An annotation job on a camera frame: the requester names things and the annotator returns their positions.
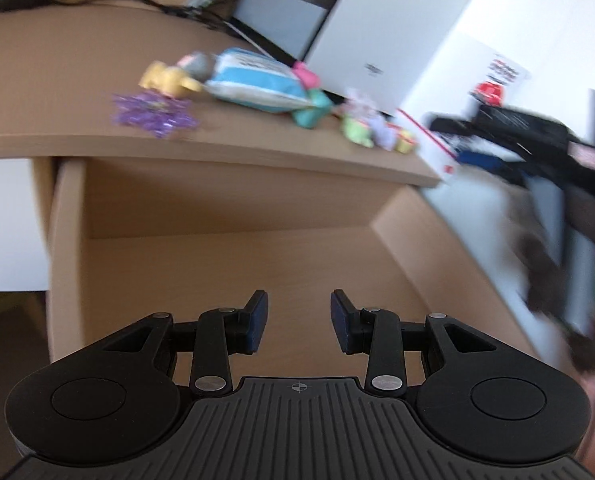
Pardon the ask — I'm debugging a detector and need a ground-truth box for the small yellow toy block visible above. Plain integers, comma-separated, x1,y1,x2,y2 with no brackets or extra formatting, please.
395,129,418,154

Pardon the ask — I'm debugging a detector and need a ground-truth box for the green plush doll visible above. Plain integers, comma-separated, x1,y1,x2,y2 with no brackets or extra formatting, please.
341,114,375,148

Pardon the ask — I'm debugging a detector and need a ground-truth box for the open wooden drawer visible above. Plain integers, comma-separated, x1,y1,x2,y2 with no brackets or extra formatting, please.
48,158,536,375

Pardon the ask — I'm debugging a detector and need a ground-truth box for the lavender plush doll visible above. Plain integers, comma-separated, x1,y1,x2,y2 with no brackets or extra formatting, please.
370,114,401,152

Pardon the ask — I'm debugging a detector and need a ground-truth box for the white red printed card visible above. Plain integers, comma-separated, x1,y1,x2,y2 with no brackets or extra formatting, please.
395,48,529,181

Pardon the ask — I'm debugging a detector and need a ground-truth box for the blue white wipes pack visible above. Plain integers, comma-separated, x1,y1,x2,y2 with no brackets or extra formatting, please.
204,48,311,113

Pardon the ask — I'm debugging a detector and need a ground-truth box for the yellow plush bunny doll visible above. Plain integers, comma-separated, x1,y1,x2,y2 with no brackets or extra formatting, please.
139,61,203,99

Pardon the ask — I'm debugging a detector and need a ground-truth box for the purple crystal ornament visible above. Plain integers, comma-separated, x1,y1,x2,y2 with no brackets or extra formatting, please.
113,91,200,139

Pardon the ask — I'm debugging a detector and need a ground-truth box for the grey plush bunny doll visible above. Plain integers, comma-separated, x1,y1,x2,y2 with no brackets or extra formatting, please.
176,51,217,82

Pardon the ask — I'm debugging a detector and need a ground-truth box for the pink teal plush toy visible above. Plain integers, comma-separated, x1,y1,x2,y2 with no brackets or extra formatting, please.
292,62,333,129

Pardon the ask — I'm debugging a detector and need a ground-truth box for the white computer tower case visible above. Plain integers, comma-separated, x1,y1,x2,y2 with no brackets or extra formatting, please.
229,0,470,114

